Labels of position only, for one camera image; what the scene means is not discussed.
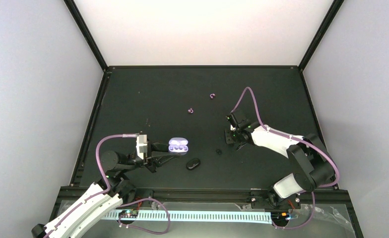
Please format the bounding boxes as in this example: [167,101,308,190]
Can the lavender earbud charging case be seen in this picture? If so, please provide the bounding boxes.
[168,137,189,155]

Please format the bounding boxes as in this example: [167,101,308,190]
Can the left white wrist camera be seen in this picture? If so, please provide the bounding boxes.
[136,134,148,160]

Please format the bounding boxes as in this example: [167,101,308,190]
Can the white slotted cable duct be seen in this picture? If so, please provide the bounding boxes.
[102,210,272,224]

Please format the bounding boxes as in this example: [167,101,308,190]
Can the right circuit board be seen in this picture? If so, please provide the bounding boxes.
[271,212,291,221]

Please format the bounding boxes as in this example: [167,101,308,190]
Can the black front aluminium rail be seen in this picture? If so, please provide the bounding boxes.
[58,186,350,204]

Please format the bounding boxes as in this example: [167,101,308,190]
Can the black earbud charging case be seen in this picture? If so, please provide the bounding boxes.
[186,158,201,171]

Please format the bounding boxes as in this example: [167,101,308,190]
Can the left circuit board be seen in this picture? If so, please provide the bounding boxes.
[119,210,138,219]

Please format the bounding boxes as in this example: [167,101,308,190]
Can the circuit board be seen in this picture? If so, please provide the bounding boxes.
[271,212,291,221]
[119,210,138,219]

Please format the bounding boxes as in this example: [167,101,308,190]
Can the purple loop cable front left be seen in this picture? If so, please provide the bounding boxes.
[117,197,172,235]

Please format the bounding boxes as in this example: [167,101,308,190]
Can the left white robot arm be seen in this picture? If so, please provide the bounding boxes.
[31,134,189,238]

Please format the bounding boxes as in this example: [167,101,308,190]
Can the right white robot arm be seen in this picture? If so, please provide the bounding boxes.
[224,110,338,208]

